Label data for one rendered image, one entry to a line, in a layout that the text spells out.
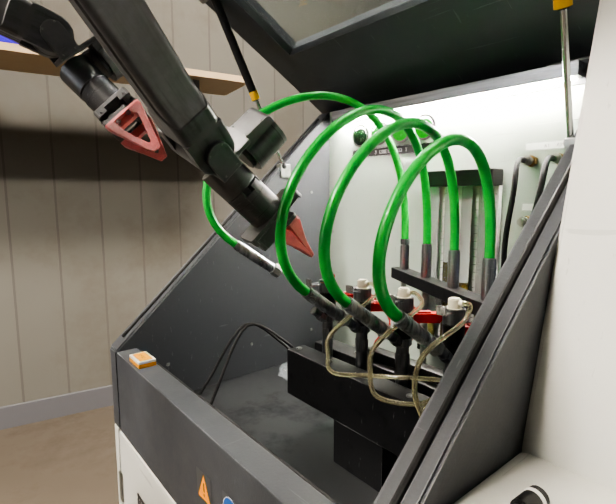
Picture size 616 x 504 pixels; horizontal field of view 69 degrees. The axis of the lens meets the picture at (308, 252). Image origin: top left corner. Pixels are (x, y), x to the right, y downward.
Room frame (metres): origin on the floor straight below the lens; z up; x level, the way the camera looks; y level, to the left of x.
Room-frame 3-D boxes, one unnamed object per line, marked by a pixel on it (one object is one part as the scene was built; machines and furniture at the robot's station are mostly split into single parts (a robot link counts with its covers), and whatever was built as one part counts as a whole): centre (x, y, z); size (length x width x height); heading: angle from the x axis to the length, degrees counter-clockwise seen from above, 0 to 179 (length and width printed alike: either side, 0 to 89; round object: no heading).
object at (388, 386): (0.64, -0.11, 0.91); 0.34 x 0.10 x 0.15; 39
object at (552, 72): (0.90, -0.24, 1.43); 0.54 x 0.03 x 0.02; 39
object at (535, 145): (0.72, -0.39, 1.20); 0.13 x 0.03 x 0.31; 39
